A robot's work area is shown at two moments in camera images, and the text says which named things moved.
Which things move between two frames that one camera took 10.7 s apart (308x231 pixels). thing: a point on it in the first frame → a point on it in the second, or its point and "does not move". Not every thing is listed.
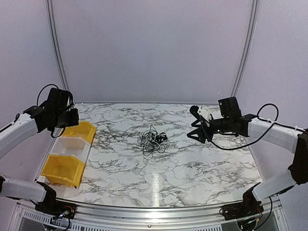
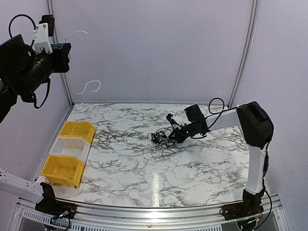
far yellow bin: [83, 129] does not move
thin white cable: [80, 134] → [67, 74]
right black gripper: [200, 132] → [179, 138]
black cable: [152, 140] → [160, 137]
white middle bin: [76, 147] does not move
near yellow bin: [66, 170] does not move
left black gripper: [74, 121] → [63, 50]
